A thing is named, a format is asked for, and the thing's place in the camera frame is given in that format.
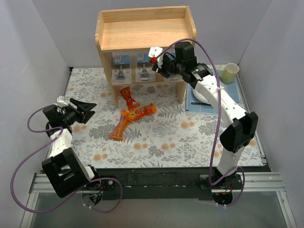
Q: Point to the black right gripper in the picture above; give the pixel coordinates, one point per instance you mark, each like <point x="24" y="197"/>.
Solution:
<point x="165" y="65"/>

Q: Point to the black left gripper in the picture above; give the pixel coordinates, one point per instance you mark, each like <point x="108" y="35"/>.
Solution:
<point x="79" y="112"/>

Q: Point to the orange razor pack long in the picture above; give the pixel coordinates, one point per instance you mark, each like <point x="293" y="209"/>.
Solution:
<point x="117" y="133"/>

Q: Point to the blue razor blister pack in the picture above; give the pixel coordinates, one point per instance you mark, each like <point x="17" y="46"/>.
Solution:
<point x="144" y="72"/>
<point x="121" y="70"/>
<point x="172" y="78"/>

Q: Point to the wooden two-tier shelf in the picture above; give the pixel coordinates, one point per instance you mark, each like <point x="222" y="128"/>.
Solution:
<point x="133" y="31"/>

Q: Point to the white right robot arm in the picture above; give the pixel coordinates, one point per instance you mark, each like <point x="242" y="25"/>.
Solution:
<point x="240" y="124"/>

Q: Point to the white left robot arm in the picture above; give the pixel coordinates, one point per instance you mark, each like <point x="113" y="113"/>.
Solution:
<point x="63" y="168"/>

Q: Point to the white paper plate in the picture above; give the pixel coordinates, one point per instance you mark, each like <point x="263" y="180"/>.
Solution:
<point x="199" y="96"/>

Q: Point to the yellow-green mug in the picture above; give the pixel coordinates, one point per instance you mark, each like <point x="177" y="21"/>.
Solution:
<point x="228" y="73"/>

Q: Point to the blue checked cloth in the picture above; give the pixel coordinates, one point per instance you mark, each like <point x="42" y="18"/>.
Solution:
<point x="231" y="89"/>

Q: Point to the floral patterned table mat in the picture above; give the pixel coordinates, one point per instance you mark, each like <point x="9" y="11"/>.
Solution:
<point x="171" y="137"/>

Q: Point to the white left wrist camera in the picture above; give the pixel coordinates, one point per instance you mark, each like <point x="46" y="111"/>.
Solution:
<point x="61" y="101"/>

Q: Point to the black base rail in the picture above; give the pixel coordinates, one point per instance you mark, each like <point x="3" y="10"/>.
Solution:
<point x="184" y="183"/>

